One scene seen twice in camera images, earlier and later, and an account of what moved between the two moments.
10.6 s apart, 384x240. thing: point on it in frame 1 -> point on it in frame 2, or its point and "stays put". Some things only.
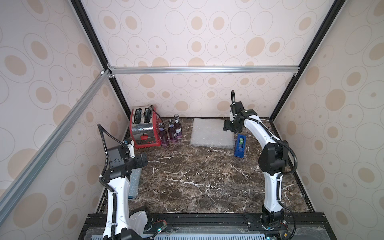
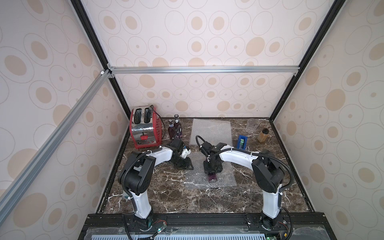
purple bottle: x=163 y=136 -> x=212 y=176
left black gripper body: x=134 y=162 -> x=180 y=162
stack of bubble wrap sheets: x=209 y=133 stays put
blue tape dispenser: x=240 y=146 stays put
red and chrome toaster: x=144 y=126 stays put
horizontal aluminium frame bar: x=266 y=69 stays put
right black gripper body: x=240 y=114 -> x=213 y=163
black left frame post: x=98 y=48 stays put
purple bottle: x=172 y=132 stays put
